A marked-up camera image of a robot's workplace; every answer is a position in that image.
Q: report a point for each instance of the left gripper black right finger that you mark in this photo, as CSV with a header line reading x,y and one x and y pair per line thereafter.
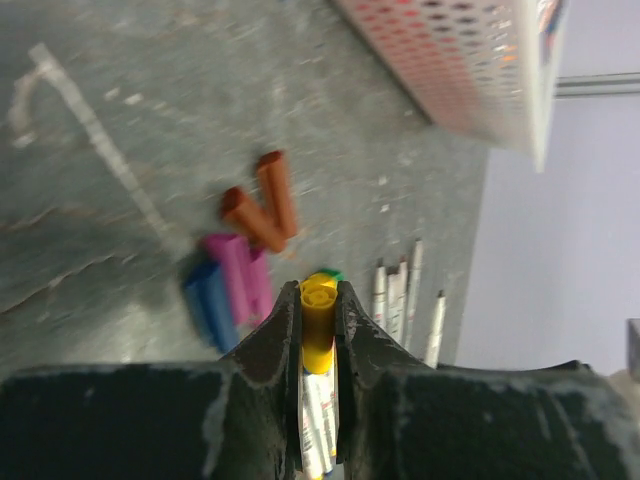
x,y
400,419

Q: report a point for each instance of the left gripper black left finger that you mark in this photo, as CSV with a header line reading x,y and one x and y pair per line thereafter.
x,y
251,429

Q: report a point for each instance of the magenta cap marker pen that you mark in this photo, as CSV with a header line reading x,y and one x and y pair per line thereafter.
x,y
434,337

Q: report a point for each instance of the purple pen cap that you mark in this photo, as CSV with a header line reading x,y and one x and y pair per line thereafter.
x,y
261,290

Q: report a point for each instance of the blue pen cap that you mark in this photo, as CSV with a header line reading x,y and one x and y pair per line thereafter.
x,y
207,300

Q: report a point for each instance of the purple cap marker pen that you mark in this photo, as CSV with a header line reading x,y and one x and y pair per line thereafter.
x,y
413,290

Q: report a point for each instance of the green cap marker pen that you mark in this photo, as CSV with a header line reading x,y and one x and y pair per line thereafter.
x,y
335,274

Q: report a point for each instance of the magenta pen cap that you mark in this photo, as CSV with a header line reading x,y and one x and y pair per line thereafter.
x,y
231,251

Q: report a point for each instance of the brown pen cap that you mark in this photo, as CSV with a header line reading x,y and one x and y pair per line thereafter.
x,y
273,176
244,215

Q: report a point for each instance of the white plastic basket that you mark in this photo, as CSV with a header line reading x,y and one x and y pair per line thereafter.
x,y
474,66

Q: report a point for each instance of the orange printed t-shirt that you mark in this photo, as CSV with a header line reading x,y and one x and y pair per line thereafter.
x,y
549,14

